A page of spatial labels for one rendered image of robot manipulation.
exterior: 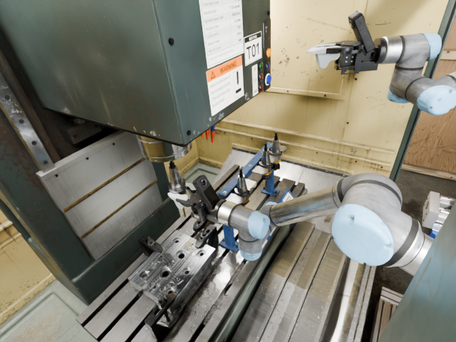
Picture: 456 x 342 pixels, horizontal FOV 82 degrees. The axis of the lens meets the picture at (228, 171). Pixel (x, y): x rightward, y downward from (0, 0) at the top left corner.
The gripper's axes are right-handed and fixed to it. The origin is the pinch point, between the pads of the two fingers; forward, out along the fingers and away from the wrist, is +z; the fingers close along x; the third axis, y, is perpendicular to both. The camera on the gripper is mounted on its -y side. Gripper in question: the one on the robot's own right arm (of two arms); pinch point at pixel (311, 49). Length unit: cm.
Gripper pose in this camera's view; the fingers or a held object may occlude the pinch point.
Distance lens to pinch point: 89.6
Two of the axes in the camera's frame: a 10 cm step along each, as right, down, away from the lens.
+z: -10.0, 0.4, 0.9
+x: 0.5, -5.8, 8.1
